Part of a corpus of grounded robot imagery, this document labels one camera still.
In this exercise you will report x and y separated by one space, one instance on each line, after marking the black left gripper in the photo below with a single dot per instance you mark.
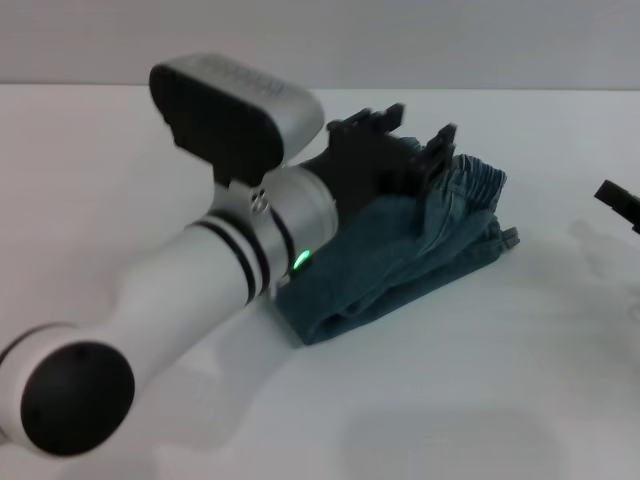
370 170

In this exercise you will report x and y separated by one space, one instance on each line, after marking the blue denim shorts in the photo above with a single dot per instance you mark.
400 270

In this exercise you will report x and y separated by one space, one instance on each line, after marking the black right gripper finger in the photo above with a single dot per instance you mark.
620 200

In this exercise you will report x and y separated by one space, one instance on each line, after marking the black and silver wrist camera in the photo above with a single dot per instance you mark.
235 120

